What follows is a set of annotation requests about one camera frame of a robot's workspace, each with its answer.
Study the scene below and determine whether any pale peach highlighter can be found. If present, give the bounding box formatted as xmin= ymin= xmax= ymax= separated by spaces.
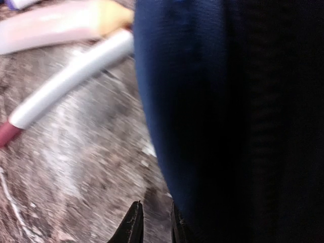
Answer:
xmin=1 ymin=1 xmax=134 ymax=55

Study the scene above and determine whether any white marker red cap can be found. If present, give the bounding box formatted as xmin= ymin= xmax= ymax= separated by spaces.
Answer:
xmin=1 ymin=28 xmax=134 ymax=147

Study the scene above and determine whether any navy blue student backpack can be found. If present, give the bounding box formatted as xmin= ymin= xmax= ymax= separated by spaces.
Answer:
xmin=133 ymin=1 xmax=323 ymax=242

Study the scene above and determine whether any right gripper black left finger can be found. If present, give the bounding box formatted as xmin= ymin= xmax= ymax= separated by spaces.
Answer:
xmin=107 ymin=201 xmax=144 ymax=243

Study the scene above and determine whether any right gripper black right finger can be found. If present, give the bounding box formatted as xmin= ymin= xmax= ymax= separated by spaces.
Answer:
xmin=171 ymin=202 xmax=195 ymax=243

